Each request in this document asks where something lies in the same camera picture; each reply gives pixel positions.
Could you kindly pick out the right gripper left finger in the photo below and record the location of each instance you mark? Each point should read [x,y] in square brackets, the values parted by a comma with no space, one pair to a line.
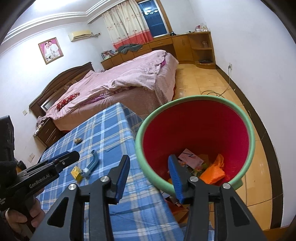
[65,219]

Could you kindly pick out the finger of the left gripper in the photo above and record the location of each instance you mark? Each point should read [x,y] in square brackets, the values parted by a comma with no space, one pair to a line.
[60,162]

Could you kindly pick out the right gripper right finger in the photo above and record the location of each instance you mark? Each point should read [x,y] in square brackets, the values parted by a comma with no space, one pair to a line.
[233,220]

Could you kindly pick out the yellow wrapper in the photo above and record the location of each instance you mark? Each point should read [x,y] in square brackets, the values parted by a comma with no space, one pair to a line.
[77,174]

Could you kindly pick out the blue handled brush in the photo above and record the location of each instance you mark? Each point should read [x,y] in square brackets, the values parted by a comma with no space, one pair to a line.
[86,172]

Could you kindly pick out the orange plastic bag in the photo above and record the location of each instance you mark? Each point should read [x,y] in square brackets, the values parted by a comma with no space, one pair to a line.
[214,172]

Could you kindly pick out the left hand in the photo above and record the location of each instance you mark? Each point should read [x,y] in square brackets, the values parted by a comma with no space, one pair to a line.
[17,221]

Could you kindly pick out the dark wooden nightstand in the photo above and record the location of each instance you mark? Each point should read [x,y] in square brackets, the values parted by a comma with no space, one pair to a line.
[47,132]

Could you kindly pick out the walnut shell on table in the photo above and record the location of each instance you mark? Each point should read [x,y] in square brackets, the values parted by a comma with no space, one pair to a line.
[78,140]

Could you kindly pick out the blue plaid tablecloth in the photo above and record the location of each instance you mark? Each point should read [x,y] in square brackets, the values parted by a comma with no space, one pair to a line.
[142,213]

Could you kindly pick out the red floral pillow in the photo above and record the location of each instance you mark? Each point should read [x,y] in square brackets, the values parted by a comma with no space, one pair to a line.
[66,100]

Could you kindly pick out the white card in bin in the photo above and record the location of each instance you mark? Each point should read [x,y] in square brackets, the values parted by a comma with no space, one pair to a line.
[191,159]

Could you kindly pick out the red bin with green rim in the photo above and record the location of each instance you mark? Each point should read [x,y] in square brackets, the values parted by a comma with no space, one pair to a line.
[203,124]

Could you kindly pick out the dark wooden headboard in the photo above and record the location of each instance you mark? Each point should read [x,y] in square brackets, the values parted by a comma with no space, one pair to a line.
[61,82]

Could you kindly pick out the bed with pink quilt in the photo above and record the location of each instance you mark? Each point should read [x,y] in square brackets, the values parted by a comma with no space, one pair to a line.
[142,84]

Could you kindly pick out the framed wedding photo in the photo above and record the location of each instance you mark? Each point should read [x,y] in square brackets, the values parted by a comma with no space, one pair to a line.
[50,50]

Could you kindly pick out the books on cabinet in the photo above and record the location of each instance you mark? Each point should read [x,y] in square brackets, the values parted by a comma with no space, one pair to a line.
[107,54]

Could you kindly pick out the grey clothes pile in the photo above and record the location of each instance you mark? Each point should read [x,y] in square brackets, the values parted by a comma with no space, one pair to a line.
[129,47]

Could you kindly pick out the floral curtain with red hem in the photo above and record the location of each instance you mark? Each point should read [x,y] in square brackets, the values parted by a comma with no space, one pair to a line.
[126,25]

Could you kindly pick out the blue window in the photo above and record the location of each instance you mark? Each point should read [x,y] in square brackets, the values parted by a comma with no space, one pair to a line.
[153,17]

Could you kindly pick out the wooden desk cabinet unit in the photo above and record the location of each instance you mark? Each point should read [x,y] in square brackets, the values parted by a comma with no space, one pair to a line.
[192,48]

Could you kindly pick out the wall air conditioner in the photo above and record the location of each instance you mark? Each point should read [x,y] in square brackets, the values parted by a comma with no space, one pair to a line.
[80,35]

